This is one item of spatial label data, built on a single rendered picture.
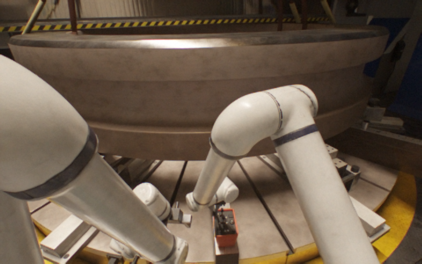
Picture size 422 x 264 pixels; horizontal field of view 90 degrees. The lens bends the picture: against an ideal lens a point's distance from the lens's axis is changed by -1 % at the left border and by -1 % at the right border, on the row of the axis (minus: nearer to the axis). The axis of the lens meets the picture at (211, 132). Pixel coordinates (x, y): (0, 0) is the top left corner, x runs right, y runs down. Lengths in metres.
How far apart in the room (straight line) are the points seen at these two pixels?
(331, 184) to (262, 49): 1.13
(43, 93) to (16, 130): 0.05
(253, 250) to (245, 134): 1.49
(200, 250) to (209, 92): 1.23
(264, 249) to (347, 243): 1.36
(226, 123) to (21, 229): 0.42
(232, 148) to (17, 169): 0.40
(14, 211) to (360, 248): 0.66
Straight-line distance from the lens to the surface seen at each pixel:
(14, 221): 0.47
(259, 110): 0.50
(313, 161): 0.56
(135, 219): 0.45
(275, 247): 1.96
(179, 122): 1.73
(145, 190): 0.76
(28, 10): 4.54
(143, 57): 1.55
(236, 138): 0.50
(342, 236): 0.60
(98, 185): 0.35
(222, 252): 1.44
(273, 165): 2.63
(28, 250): 0.51
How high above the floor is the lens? 1.90
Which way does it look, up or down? 28 degrees down
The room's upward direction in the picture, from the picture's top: 1 degrees counter-clockwise
